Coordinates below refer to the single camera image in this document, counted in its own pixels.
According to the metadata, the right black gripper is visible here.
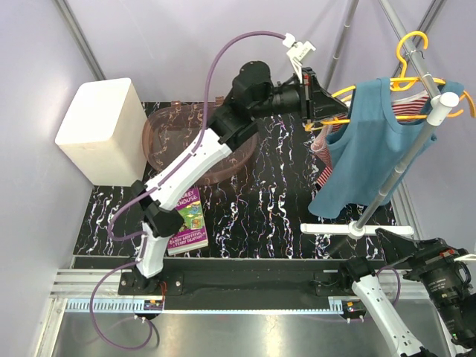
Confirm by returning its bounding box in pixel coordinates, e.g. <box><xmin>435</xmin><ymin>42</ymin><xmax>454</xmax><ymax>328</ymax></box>
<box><xmin>376</xmin><ymin>225</ymin><xmax>476</xmax><ymax>341</ymax></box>

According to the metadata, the orange plastic hanger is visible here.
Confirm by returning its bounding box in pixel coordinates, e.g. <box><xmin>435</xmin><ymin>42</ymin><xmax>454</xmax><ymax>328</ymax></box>
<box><xmin>390</xmin><ymin>31</ymin><xmax>476</xmax><ymax>120</ymax></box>

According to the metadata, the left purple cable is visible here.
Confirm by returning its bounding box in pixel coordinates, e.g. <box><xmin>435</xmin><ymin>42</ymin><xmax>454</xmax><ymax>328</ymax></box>
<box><xmin>89</xmin><ymin>30</ymin><xmax>289</xmax><ymax>351</ymax></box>

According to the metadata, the red white striped top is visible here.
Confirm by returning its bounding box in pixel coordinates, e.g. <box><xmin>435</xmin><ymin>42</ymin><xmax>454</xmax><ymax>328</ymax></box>
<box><xmin>311</xmin><ymin>92</ymin><xmax>429</xmax><ymax>187</ymax></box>

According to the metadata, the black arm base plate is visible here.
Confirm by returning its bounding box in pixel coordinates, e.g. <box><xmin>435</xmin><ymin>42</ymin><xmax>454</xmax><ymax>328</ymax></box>
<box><xmin>118</xmin><ymin>256</ymin><xmax>387</xmax><ymax>312</ymax></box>

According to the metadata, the purple treehouse book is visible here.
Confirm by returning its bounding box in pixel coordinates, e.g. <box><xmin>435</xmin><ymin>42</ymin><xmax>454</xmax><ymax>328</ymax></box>
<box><xmin>167</xmin><ymin>187</ymin><xmax>208</xmax><ymax>256</ymax></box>

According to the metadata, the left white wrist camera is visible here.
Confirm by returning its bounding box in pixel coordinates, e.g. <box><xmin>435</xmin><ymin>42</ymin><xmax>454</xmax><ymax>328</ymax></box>
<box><xmin>282</xmin><ymin>33</ymin><xmax>316</xmax><ymax>79</ymax></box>

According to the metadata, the black marble pattern mat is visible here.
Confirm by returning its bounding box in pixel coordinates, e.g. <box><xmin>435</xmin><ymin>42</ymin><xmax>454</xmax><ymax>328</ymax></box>
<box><xmin>73</xmin><ymin>115</ymin><xmax>383</xmax><ymax>260</ymax></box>

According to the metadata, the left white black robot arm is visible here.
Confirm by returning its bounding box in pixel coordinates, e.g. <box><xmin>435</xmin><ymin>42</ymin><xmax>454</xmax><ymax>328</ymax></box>
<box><xmin>132</xmin><ymin>61</ymin><xmax>348</xmax><ymax>295</ymax></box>

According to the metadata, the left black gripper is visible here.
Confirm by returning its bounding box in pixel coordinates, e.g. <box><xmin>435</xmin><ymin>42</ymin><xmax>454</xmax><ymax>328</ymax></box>
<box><xmin>251</xmin><ymin>67</ymin><xmax>349</xmax><ymax>123</ymax></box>

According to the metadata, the white rectangular bin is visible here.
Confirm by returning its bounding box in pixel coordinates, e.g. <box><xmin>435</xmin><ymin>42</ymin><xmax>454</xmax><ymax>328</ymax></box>
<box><xmin>55</xmin><ymin>77</ymin><xmax>147</xmax><ymax>186</ymax></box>

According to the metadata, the blue tank top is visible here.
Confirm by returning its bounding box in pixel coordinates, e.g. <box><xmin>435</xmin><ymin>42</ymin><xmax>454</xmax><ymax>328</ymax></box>
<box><xmin>308</xmin><ymin>77</ymin><xmax>466</xmax><ymax>217</ymax></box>

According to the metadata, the brown transparent oval basket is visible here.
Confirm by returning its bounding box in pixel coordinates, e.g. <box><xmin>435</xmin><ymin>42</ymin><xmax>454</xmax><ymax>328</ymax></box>
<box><xmin>142</xmin><ymin>101</ymin><xmax>258</xmax><ymax>186</ymax></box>

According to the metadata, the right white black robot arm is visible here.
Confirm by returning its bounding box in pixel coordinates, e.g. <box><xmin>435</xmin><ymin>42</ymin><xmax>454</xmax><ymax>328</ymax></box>
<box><xmin>337</xmin><ymin>227</ymin><xmax>475</xmax><ymax>356</ymax></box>

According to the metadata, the white grey clothes rack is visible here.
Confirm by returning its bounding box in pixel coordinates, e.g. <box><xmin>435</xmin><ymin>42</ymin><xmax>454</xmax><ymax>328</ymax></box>
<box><xmin>300</xmin><ymin>1</ymin><xmax>462</xmax><ymax>239</ymax></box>

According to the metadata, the yellow plastic hanger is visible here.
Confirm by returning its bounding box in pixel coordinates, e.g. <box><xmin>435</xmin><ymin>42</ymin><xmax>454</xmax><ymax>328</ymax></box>
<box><xmin>303</xmin><ymin>84</ymin><xmax>466</xmax><ymax>132</ymax></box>

